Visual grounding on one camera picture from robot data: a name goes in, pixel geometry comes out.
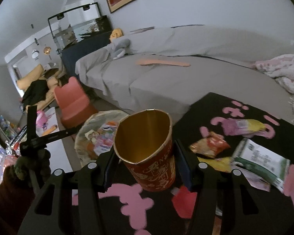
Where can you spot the glass fish tank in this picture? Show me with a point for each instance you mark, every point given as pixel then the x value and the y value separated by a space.
pixel 74 25

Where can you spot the white green snack bag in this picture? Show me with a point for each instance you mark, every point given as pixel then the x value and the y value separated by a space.
pixel 264 163

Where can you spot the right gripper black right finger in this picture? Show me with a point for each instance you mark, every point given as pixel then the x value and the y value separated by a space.
pixel 245 209

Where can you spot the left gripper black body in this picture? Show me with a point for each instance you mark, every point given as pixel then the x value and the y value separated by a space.
pixel 59 142

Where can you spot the pale purple wrapper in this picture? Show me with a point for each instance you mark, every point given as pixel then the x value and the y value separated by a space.
pixel 256 181

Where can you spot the yellow cushion chair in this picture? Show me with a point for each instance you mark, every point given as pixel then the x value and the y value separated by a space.
pixel 38 87

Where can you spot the grey covered sofa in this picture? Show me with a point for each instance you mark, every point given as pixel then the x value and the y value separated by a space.
pixel 221 61

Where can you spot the red gold paper cup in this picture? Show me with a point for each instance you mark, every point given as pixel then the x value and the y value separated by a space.
pixel 143 141

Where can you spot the grey plush toy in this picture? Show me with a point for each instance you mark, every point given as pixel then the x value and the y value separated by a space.
pixel 119 50

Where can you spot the red plastic kids chair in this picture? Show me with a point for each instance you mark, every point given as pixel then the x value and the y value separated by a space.
pixel 75 105

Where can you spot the yellow plush toy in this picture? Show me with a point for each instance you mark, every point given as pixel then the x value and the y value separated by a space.
pixel 116 33

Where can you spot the red paper piece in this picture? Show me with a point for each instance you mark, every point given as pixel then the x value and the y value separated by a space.
pixel 183 202

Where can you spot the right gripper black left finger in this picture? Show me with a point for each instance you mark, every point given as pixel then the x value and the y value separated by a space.
pixel 68 203

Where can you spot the black pink patterned tablecloth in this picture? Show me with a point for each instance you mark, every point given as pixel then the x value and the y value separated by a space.
pixel 129 209

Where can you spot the dark blue cabinet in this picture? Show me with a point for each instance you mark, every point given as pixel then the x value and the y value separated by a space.
pixel 70 55

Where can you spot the orange flat strip on sofa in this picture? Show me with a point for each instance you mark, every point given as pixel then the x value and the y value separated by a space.
pixel 146 62

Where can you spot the purple yellow snack wrapper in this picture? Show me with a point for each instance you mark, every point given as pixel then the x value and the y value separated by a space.
pixel 234 127

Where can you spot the red orange chip bag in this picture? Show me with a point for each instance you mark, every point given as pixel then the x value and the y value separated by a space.
pixel 210 146

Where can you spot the yellow snack bag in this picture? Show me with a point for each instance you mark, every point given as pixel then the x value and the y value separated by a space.
pixel 219 164

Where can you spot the pink floral blanket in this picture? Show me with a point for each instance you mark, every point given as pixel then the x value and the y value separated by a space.
pixel 281 69

